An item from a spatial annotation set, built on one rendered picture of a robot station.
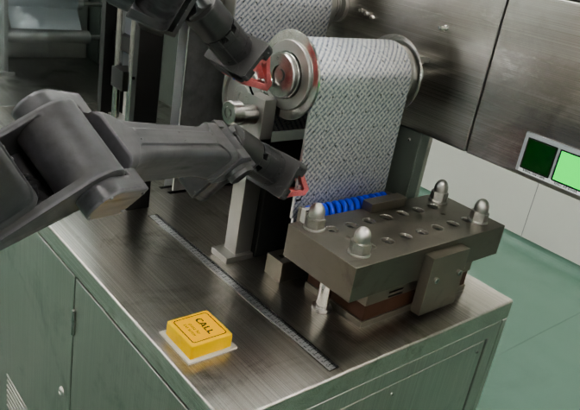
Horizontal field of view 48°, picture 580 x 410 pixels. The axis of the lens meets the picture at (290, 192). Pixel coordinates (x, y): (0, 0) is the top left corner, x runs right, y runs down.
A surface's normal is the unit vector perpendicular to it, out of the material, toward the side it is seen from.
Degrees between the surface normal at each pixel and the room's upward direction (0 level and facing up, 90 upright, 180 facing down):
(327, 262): 90
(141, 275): 0
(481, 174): 90
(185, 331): 0
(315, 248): 90
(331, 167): 90
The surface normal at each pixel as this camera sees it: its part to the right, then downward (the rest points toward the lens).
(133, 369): -0.76, 0.13
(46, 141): -0.09, -0.04
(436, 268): 0.63, 0.39
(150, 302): 0.16, -0.91
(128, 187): 0.77, -0.60
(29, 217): 0.21, -0.25
